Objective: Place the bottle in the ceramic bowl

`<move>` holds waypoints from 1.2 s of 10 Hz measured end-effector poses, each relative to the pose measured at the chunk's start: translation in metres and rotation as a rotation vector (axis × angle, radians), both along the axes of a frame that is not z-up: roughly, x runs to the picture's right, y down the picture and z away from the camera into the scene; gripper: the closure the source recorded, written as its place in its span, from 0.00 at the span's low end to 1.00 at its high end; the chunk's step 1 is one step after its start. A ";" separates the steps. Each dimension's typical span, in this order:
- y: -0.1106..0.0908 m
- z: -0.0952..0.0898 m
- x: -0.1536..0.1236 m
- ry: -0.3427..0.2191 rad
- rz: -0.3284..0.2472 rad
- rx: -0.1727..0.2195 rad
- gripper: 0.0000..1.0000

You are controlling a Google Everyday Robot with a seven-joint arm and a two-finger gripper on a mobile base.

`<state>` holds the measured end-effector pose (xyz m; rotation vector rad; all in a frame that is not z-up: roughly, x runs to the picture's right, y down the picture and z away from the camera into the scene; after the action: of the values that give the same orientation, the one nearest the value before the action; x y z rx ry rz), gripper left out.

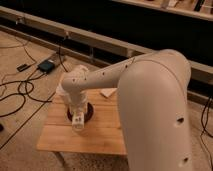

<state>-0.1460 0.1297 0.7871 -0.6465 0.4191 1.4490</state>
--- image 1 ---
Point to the dark power adapter box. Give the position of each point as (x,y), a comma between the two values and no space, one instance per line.
(46,66)

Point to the long wooden shelf rail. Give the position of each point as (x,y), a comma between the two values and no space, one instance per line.
(119,28)

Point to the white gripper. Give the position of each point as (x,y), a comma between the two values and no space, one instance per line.
(78,121)

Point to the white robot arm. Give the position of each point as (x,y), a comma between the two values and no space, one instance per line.
(152,104)

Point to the small black device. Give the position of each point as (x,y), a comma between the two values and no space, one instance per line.
(23,67)

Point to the wooden table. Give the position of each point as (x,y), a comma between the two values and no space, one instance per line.
(102,133)

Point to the light wooden block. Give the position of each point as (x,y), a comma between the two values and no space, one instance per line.
(107,92)

